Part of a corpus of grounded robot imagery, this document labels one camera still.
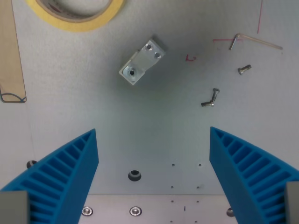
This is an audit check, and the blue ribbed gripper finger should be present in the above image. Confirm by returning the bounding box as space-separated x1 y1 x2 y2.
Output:
0 128 100 224
209 126 299 224

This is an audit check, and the light wooden board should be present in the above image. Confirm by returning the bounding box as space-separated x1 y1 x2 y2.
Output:
0 0 27 104

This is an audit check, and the steel hex allen key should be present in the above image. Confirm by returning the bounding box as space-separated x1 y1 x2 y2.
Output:
228 33 284 51

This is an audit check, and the yellow masking tape roll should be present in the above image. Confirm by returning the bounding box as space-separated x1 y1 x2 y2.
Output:
25 0 127 33

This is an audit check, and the aluminium angle bracket block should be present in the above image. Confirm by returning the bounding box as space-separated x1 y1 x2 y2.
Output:
118 35 168 87

